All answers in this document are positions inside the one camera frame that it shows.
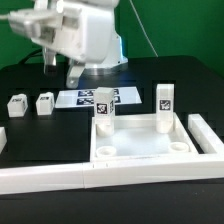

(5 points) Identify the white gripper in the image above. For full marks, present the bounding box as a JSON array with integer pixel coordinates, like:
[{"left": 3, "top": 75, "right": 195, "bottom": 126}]
[{"left": 8, "top": 1, "right": 115, "bottom": 89}]

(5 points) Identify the white square table top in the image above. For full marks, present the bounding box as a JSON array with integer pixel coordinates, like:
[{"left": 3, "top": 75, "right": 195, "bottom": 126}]
[{"left": 90, "top": 114, "right": 198, "bottom": 162}]

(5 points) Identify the white plate with fiducial tags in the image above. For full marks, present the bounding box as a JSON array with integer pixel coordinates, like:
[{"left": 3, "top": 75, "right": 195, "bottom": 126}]
[{"left": 55, "top": 87, "right": 142, "bottom": 108}]

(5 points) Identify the white L-shaped obstacle fence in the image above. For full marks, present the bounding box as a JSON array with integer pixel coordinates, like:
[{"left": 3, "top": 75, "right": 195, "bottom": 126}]
[{"left": 0, "top": 114, "right": 224, "bottom": 195}]

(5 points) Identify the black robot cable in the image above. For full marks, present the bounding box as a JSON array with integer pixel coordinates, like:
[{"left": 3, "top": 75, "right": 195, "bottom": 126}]
[{"left": 18, "top": 48, "right": 46, "bottom": 65}]

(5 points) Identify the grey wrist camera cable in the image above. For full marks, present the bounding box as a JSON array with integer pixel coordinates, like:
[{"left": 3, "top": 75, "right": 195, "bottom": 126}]
[{"left": 0, "top": 12, "right": 13, "bottom": 22}]

